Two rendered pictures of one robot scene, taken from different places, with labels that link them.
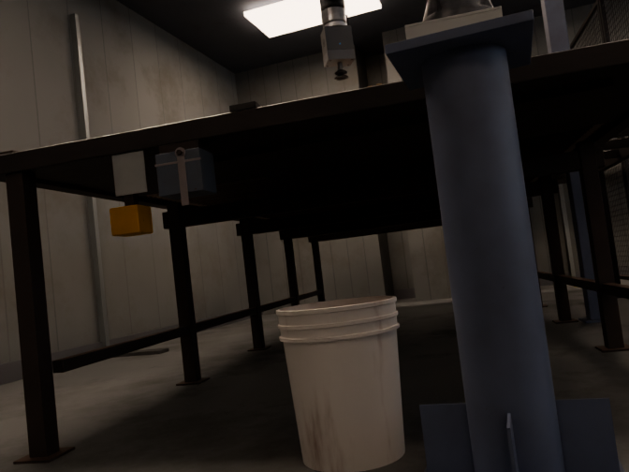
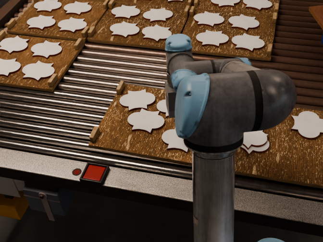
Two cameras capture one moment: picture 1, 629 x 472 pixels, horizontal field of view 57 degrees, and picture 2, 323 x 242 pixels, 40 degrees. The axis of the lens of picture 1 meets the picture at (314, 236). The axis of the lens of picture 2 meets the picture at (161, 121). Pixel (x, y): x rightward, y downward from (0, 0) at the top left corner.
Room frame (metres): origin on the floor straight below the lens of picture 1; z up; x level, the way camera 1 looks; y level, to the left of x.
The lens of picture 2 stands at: (0.66, -0.17, 2.03)
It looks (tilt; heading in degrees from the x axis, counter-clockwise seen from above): 43 degrees down; 5
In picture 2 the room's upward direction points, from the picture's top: 4 degrees counter-clockwise
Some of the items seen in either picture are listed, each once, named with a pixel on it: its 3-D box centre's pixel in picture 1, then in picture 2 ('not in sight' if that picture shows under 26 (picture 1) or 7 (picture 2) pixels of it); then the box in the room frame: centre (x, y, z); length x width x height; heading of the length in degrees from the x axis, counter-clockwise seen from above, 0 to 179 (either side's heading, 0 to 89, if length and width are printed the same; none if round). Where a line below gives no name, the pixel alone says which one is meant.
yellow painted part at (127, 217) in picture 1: (128, 194); (6, 191); (1.66, 0.52, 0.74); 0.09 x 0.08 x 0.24; 78
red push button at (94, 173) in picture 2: not in sight; (94, 174); (1.59, 0.15, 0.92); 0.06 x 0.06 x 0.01; 78
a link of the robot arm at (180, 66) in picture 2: not in sight; (190, 75); (1.63, -0.17, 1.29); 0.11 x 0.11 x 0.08; 9
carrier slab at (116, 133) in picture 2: not in sight; (158, 121); (1.83, -0.05, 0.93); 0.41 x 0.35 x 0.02; 76
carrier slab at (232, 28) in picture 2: not in sight; (228, 30); (2.42, -0.35, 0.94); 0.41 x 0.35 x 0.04; 77
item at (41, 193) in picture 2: (185, 175); (49, 194); (1.63, 0.34, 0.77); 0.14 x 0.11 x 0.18; 78
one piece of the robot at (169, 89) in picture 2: (337, 45); (180, 93); (1.74, -0.14, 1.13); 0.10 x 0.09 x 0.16; 11
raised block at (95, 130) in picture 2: not in sight; (94, 134); (1.75, 0.17, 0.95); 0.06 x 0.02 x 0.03; 166
